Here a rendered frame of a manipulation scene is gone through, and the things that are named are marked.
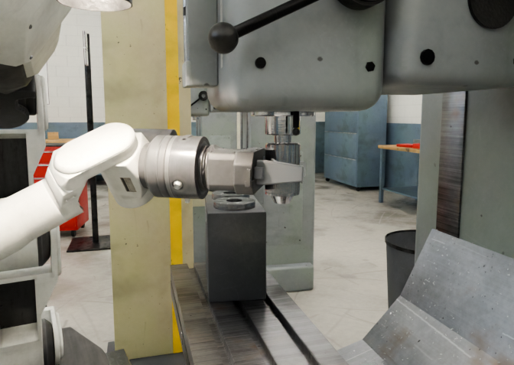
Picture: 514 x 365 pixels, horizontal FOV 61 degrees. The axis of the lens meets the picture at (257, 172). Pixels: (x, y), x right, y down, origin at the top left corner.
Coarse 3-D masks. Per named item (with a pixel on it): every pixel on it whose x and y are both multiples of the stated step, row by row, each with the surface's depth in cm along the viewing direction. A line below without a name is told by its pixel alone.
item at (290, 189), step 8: (272, 152) 57; (280, 152) 57; (288, 152) 57; (296, 152) 58; (272, 160) 57; (280, 160) 57; (288, 160) 57; (296, 160) 58; (272, 184) 58; (280, 184) 57; (288, 184) 57; (296, 184) 58; (272, 192) 58; (280, 192) 57; (288, 192) 58; (296, 192) 58
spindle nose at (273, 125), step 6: (270, 120) 57; (276, 120) 56; (282, 120) 56; (288, 120) 56; (300, 120) 58; (270, 126) 57; (276, 126) 57; (282, 126) 56; (288, 126) 56; (300, 126) 58; (270, 132) 57; (276, 132) 57; (282, 132) 56; (288, 132) 57; (300, 132) 58
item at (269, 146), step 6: (270, 144) 57; (276, 144) 57; (282, 144) 57; (288, 144) 57; (294, 144) 57; (270, 150) 57; (276, 150) 57; (282, 150) 57; (288, 150) 57; (294, 150) 57
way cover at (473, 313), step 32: (448, 256) 79; (480, 256) 73; (416, 288) 83; (448, 288) 76; (480, 288) 71; (512, 288) 66; (384, 320) 84; (416, 320) 79; (448, 320) 73; (480, 320) 68; (512, 320) 64; (352, 352) 82; (384, 352) 79; (416, 352) 74; (448, 352) 70; (480, 352) 66; (512, 352) 62
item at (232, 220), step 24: (216, 192) 104; (216, 216) 88; (240, 216) 88; (264, 216) 89; (216, 240) 88; (240, 240) 89; (264, 240) 90; (216, 264) 89; (240, 264) 90; (264, 264) 90; (216, 288) 90; (240, 288) 90; (264, 288) 91
